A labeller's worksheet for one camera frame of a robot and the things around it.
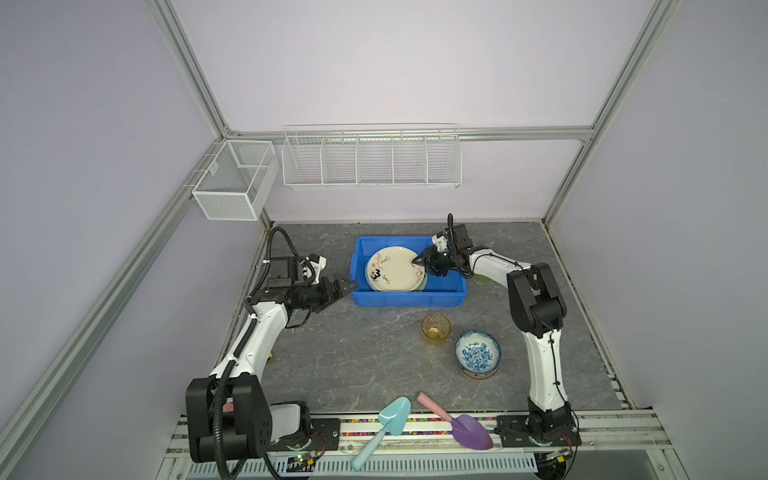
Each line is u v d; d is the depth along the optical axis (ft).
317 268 2.53
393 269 3.37
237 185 3.27
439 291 3.34
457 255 2.70
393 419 2.52
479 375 2.43
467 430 2.47
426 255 3.08
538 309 1.94
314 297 2.39
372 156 3.25
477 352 2.60
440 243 3.21
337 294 2.37
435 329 2.98
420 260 3.18
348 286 2.53
